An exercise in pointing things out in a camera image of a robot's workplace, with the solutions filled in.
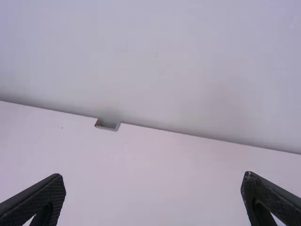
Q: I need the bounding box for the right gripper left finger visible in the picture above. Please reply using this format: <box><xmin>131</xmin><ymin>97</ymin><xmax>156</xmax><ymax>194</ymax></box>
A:
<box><xmin>0</xmin><ymin>173</ymin><xmax>67</xmax><ymax>226</ymax></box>

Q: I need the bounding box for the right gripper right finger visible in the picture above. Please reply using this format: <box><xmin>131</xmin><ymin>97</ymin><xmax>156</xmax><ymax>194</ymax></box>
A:
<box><xmin>240</xmin><ymin>171</ymin><xmax>301</xmax><ymax>226</ymax></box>

